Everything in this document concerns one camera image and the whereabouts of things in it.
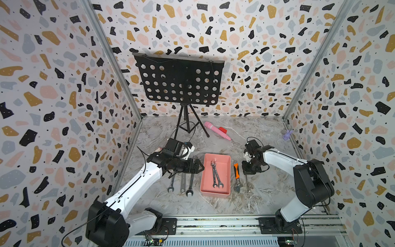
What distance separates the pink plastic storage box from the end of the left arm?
18 cm

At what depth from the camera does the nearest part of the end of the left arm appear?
560mm

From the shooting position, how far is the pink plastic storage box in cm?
87
